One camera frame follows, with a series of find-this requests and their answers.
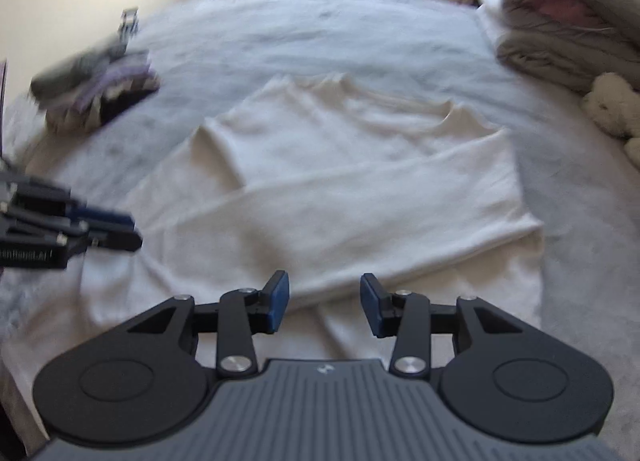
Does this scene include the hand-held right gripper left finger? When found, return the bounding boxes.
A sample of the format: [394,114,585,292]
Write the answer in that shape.
[122,270,292,378]

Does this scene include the bed with grey sheet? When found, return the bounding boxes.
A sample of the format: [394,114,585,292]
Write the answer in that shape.
[0,0,640,461]

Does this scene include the folded grey duvet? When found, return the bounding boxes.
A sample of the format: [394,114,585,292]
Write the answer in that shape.
[475,0,640,92]

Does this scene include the pile of folded clothes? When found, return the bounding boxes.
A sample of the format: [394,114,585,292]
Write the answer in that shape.
[45,91,106,134]

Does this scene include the black garment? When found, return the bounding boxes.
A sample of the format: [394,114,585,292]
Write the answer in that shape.
[95,76,162,129]

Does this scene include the purple folded garment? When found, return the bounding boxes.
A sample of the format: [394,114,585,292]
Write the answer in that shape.
[47,61,151,112]

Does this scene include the grey sweater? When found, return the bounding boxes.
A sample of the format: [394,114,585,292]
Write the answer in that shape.
[30,38,151,106]

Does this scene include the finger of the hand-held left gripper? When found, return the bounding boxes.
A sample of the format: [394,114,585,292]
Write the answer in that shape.
[62,196,138,233]
[60,230,144,254]

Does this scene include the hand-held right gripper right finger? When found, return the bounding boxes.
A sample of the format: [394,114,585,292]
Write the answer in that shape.
[360,272,531,378]

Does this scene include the white plush dog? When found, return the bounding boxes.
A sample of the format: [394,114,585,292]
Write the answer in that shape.
[581,72,640,166]

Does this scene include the white shirt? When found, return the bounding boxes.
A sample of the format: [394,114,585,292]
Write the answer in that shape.
[82,72,547,362]

